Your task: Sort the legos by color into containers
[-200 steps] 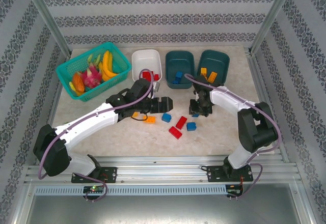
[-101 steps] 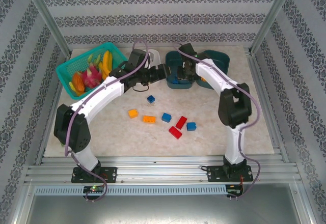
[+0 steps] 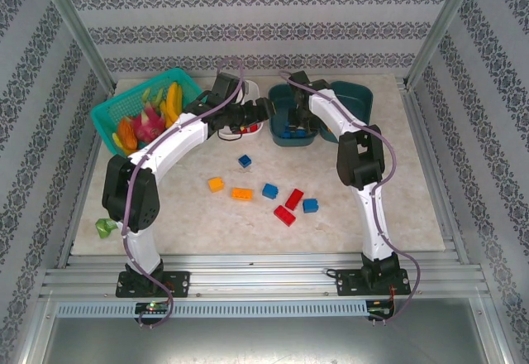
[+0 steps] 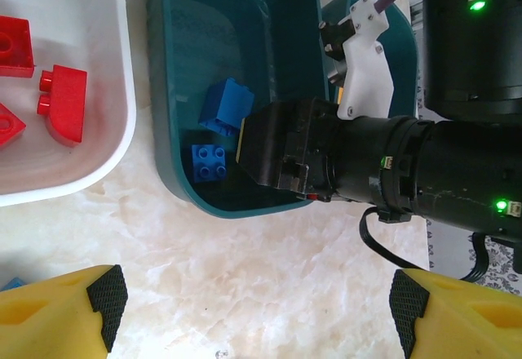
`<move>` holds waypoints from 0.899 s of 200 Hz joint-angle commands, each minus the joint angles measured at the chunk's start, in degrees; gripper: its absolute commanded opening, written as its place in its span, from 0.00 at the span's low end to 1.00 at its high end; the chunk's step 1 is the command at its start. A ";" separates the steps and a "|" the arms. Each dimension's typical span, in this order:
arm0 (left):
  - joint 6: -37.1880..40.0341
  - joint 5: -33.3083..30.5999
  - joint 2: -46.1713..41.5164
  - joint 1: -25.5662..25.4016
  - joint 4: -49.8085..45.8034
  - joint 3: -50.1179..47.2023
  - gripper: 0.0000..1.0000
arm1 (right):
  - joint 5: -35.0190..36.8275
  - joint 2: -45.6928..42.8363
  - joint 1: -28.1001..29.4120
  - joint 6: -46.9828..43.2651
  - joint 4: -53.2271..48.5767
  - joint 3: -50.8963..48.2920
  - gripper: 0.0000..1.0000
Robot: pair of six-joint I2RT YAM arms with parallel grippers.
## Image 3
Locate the orange square lego brick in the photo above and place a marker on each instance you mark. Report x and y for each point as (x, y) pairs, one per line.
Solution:
(215, 184)

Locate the orange long lego brick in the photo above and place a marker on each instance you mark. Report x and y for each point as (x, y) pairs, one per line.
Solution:
(242, 194)

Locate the red long lego brick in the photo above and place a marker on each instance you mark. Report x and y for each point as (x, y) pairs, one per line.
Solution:
(285, 215)
(294, 198)

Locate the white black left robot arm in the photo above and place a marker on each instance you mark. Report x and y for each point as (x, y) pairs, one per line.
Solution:
(173, 140)

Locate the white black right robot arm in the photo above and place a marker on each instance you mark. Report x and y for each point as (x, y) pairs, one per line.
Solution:
(335, 111)

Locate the dark teal plastic container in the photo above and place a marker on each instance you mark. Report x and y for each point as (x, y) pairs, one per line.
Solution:
(355, 99)
(274, 132)

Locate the white plastic container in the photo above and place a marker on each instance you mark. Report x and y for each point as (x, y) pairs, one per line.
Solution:
(253, 89)

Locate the yellow toy banana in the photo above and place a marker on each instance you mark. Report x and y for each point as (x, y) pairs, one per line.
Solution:
(172, 95)

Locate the pink toy dragon fruit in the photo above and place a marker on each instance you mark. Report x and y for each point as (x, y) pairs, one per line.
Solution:
(146, 126)

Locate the orange toy fruit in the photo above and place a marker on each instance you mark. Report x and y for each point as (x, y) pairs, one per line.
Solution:
(126, 134)

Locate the teal plastic mesh basket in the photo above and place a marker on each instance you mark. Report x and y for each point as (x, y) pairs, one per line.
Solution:
(124, 105)

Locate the yellow toy fruit piece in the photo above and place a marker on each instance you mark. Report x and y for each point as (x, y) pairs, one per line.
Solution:
(116, 140)

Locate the green toy leaf vegetable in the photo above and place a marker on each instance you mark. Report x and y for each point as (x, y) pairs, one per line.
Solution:
(103, 227)

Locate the aluminium frame side rail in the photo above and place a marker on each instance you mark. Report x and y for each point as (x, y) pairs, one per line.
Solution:
(434, 173)
(74, 215)

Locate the aluminium frame cross rails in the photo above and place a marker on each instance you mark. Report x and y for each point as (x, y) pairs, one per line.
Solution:
(264, 275)

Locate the aluminium frame post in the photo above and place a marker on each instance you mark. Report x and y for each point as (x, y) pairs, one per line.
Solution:
(440, 29)
(76, 29)

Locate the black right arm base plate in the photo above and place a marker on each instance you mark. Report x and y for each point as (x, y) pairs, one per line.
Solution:
(349, 283)

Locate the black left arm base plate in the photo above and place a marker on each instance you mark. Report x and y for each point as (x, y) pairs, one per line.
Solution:
(177, 283)

